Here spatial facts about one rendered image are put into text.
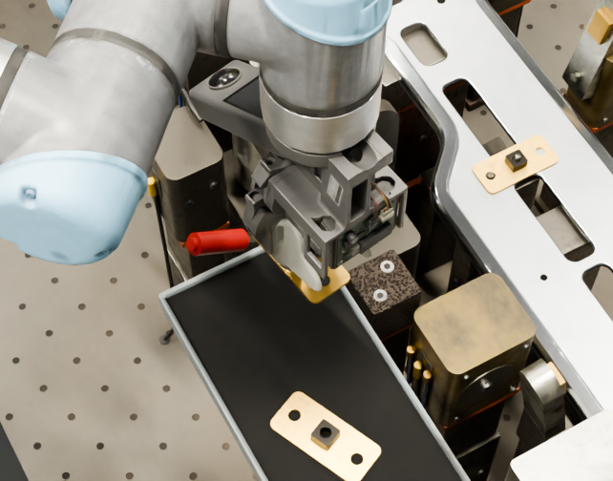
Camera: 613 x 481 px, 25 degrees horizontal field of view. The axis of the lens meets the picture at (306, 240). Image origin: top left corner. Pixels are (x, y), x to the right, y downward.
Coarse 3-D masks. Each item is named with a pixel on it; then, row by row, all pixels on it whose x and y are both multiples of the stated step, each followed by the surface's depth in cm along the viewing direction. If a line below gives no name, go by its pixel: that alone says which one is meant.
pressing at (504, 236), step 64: (448, 0) 150; (448, 64) 146; (512, 64) 146; (448, 128) 141; (512, 128) 142; (576, 128) 142; (448, 192) 137; (512, 192) 138; (576, 192) 138; (512, 256) 134; (576, 320) 131; (576, 384) 127
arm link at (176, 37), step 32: (64, 0) 79; (96, 0) 75; (128, 0) 75; (160, 0) 76; (192, 0) 77; (224, 0) 77; (128, 32) 74; (160, 32) 75; (192, 32) 77; (224, 32) 78
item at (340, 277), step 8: (256, 240) 108; (288, 272) 106; (328, 272) 106; (336, 272) 106; (344, 272) 106; (296, 280) 106; (336, 280) 106; (344, 280) 106; (304, 288) 106; (328, 288) 106; (336, 288) 106; (312, 296) 105; (320, 296) 105
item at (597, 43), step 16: (608, 0) 137; (592, 16) 140; (608, 16) 137; (592, 32) 139; (608, 32) 138; (576, 48) 143; (592, 48) 141; (608, 48) 139; (576, 64) 144; (592, 64) 142; (576, 80) 144; (592, 80) 143
